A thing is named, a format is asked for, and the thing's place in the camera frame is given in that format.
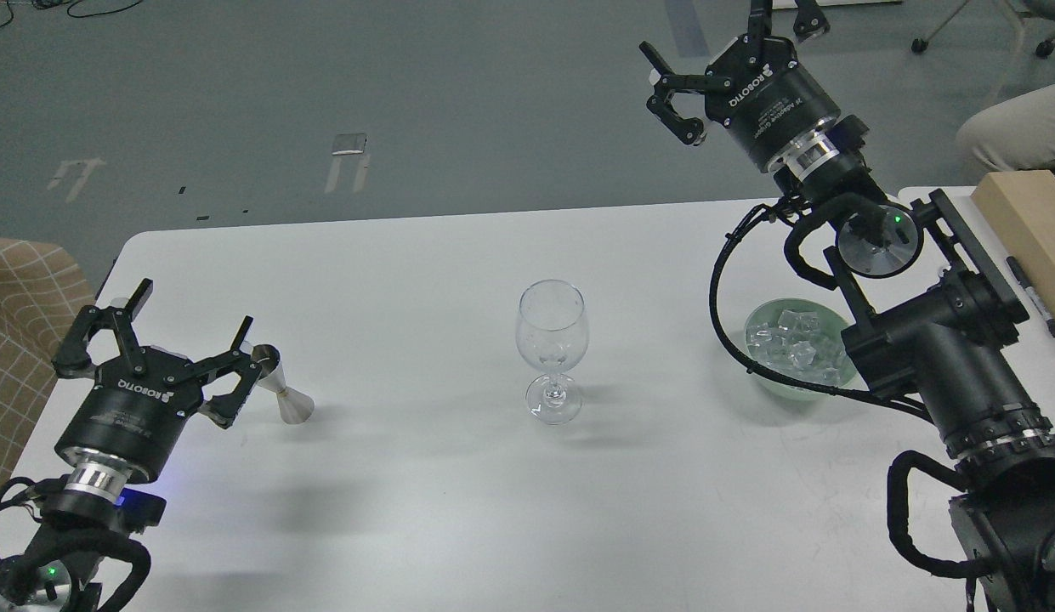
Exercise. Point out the green bowl of ice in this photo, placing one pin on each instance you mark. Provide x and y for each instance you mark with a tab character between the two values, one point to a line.
800	339

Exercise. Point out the clear wine glass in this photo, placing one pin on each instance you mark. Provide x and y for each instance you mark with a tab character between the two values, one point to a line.
552	336

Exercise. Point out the office chair base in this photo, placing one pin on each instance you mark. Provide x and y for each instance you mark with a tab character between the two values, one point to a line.
964	17

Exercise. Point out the black marker pen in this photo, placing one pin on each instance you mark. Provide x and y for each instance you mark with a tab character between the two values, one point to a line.
1034	296

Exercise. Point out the beige checked cloth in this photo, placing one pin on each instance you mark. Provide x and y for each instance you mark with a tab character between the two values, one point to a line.
42	288

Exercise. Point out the steel double jigger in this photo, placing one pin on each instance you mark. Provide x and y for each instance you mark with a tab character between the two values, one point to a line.
295	407

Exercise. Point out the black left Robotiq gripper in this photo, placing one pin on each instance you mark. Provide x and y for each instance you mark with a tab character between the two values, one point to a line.
127	416

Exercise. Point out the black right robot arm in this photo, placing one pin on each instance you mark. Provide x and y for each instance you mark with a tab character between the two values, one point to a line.
931	311

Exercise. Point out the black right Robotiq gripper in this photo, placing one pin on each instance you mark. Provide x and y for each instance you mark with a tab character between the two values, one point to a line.
769	93

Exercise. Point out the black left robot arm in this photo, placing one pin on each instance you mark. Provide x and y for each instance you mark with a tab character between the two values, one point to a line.
69	543

